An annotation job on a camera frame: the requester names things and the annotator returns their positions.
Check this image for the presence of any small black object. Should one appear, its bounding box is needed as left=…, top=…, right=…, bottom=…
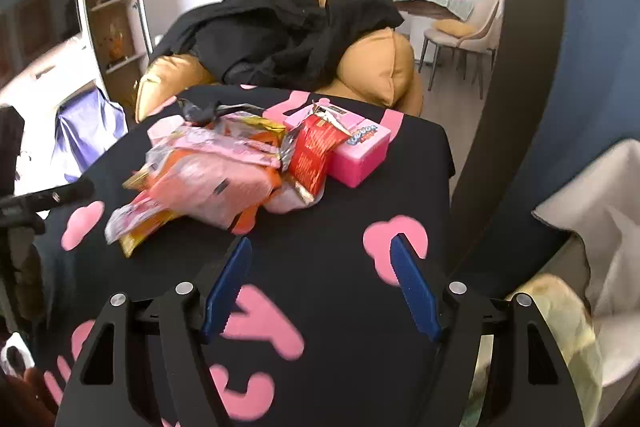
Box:
left=176, top=97, right=266, bottom=128

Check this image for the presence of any purple cloth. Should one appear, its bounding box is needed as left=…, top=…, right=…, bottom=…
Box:
left=50, top=88, right=130, bottom=182

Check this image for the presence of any beige dining chair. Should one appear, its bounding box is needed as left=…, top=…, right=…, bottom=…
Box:
left=419, top=18, right=496, bottom=100
left=467, top=0, right=501, bottom=58

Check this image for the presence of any black clothing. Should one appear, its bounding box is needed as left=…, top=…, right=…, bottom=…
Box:
left=151, top=0, right=405, bottom=94

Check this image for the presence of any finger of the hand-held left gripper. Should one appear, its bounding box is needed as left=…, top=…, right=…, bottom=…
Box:
left=0, top=178, right=96, bottom=220

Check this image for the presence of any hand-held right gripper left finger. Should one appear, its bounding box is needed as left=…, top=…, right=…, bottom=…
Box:
left=55, top=236, right=254, bottom=427

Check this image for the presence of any black pink print tablecloth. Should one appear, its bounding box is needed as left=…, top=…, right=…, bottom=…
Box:
left=32, top=84, right=493, bottom=427

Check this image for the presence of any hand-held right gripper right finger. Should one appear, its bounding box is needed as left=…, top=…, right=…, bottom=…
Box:
left=390, top=232, right=587, bottom=427

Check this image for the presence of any yellowish plastic bag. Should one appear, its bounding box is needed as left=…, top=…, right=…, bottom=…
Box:
left=460, top=274, right=606, bottom=427

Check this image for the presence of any white low cabinet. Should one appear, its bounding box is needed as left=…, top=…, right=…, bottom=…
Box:
left=0, top=32, right=108, bottom=128

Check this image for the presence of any yellow seat cushion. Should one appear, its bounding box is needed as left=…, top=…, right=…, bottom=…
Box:
left=432, top=19, right=476, bottom=38

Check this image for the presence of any pink white snack packet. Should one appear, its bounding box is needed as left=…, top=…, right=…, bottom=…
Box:
left=105, top=114, right=283, bottom=244

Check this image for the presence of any white shelf unit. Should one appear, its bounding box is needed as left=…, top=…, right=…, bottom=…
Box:
left=75, top=0, right=153, bottom=105

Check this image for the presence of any white bin liner bag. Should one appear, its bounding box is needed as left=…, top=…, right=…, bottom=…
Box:
left=532, top=139, right=640, bottom=403

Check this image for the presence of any pink plastic box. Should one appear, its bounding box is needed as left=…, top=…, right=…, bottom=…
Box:
left=284, top=97, right=392, bottom=188

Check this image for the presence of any person's reddish brown clothing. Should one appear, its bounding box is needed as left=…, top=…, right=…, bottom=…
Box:
left=0, top=367, right=57, bottom=427

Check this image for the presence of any tan leather sofa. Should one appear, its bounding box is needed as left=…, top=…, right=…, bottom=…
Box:
left=135, top=0, right=425, bottom=124

